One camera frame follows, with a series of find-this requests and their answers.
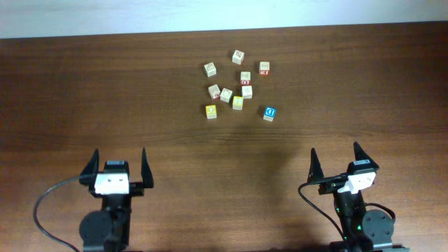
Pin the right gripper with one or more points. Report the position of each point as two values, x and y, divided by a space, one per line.
327 186

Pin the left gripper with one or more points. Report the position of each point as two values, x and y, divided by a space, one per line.
136 188

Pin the blue D wooden block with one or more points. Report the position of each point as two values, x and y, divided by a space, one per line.
269 114

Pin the yellow O wooden block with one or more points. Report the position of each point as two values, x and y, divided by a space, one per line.
211 111

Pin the yellow blue wooden block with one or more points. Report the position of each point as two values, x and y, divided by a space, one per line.
237 103

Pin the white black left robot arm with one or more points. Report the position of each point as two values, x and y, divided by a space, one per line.
108 229

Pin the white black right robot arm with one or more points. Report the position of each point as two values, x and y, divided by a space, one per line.
363 226

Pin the green A wooden block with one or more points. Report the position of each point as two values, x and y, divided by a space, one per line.
247 91

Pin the far right red block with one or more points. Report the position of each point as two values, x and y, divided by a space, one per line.
264 68

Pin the K wooden block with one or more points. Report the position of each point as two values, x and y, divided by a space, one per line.
214 91

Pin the middle red wooden block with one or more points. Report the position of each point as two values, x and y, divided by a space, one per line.
245 78

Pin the tilted red-sided wooden block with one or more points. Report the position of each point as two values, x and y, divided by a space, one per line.
226 95

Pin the green R wooden block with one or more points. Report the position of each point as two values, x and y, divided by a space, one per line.
210 69

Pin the top wooden block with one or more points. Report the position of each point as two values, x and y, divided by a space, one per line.
238 57

